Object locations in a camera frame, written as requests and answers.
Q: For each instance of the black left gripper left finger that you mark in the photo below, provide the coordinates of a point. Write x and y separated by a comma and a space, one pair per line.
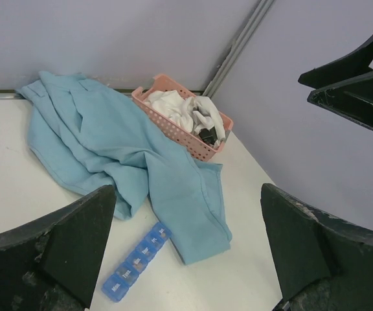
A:
53, 262

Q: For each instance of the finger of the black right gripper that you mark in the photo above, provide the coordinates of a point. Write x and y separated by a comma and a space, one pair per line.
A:
351, 99
353, 64

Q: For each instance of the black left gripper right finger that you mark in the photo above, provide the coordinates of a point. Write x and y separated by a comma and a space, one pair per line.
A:
322, 262

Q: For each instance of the blue weekly pill organizer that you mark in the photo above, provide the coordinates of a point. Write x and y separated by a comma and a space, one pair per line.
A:
128, 271

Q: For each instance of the light blue cloth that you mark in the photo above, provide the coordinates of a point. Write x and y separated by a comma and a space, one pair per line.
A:
88, 135

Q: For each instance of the black object in basket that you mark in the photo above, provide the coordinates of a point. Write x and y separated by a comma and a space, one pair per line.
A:
209, 137

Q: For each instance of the pink perforated plastic basket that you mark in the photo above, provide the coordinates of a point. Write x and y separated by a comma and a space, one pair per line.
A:
192, 143

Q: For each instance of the white crumpled cloth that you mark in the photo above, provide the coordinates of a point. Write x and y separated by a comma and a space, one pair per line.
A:
193, 114

